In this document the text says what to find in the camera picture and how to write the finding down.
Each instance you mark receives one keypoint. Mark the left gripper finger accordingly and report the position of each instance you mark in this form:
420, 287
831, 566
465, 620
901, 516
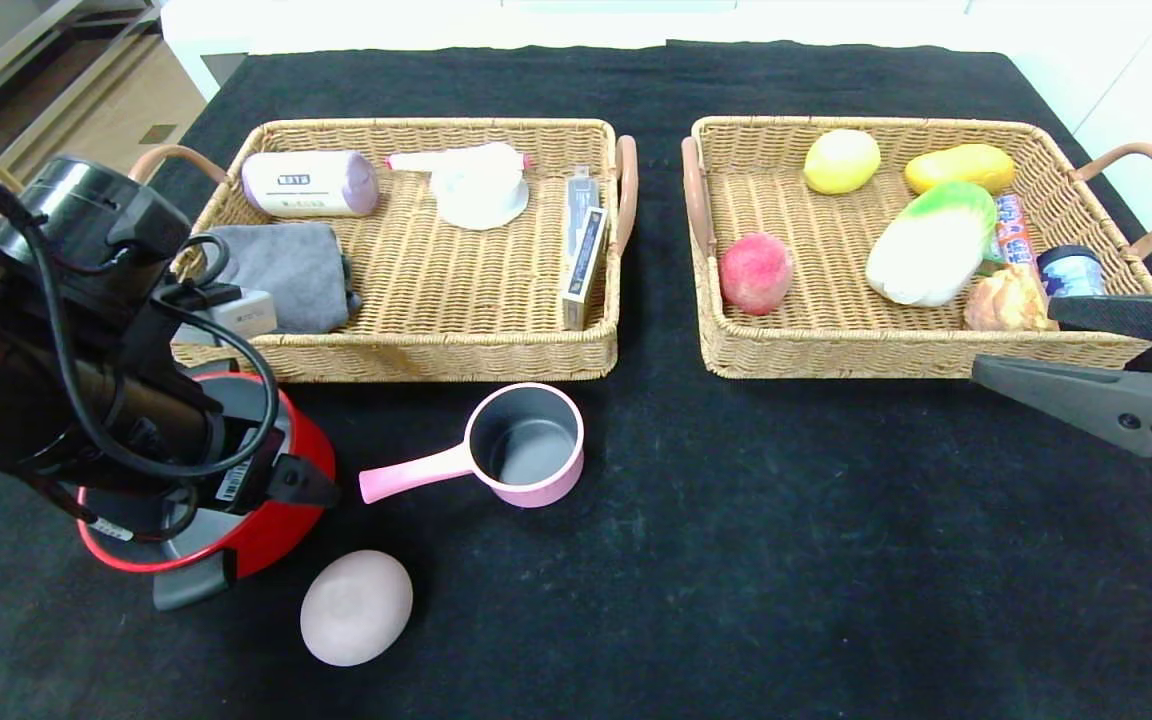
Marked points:
306, 482

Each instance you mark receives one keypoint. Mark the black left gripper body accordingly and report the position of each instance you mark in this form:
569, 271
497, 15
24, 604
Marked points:
244, 474

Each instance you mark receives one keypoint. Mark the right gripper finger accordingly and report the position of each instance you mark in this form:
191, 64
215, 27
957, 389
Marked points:
1136, 315
1086, 400

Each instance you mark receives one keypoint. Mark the toy burger bun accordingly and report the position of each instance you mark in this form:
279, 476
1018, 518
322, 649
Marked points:
1006, 300

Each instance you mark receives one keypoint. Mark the pale purple egg-shaped taro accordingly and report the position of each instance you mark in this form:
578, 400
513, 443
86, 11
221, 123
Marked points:
356, 607

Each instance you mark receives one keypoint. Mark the toy napa cabbage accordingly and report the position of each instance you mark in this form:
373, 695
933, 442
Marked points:
926, 250

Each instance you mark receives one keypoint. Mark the pink saucepan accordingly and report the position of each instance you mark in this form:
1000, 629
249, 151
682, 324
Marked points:
536, 492

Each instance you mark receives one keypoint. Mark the playing card box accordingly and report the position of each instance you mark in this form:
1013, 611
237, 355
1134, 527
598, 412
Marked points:
581, 265

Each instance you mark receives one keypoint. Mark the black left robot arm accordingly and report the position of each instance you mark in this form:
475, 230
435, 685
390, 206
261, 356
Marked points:
86, 220

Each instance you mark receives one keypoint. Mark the dark blue jar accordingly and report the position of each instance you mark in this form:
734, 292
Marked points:
1071, 275

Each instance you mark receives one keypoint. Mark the orange sausage pack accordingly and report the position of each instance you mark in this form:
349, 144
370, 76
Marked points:
1014, 230

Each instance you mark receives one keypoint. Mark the grey folded towel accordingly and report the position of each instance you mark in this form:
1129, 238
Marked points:
306, 270

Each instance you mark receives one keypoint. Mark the yellow mango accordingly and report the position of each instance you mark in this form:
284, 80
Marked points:
966, 168

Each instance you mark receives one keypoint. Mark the white purple cylindrical bottle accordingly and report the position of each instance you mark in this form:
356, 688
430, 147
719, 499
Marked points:
308, 184

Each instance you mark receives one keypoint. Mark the yellow lemon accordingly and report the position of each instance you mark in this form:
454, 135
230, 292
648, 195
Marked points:
841, 162

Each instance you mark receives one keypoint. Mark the white cup with brush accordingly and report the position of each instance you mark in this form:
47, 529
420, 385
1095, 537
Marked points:
479, 198

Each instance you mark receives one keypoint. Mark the black tablecloth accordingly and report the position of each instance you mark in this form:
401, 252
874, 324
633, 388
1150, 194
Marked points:
656, 480

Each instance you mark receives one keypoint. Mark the red peach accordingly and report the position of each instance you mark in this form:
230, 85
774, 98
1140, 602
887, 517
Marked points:
756, 275

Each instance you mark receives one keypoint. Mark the wooden slatted rack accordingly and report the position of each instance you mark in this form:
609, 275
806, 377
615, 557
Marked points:
4, 178

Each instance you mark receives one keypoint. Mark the grey slim rectangular case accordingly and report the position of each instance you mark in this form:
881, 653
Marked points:
581, 195

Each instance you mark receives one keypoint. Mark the white table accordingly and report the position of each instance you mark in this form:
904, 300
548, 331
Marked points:
386, 25

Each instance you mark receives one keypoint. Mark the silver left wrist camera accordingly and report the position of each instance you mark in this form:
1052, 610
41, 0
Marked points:
246, 315

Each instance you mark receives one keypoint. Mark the grey metal shelf frame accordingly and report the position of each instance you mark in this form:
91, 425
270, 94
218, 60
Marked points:
16, 60

